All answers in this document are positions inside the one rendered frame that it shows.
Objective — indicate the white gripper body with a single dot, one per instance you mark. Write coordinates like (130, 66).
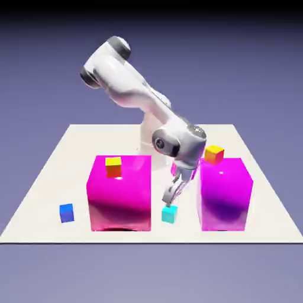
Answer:
(174, 191)

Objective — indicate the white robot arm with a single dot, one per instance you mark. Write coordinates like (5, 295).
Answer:
(132, 82)

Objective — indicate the small cyan cube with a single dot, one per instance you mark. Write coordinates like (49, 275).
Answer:
(169, 214)

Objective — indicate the small orange cube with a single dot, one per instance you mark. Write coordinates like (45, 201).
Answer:
(113, 168)
(213, 155)

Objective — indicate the small blue cube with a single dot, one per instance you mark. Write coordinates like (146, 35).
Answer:
(66, 213)

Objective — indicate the large magenta box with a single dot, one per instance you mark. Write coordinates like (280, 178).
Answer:
(119, 194)
(225, 194)

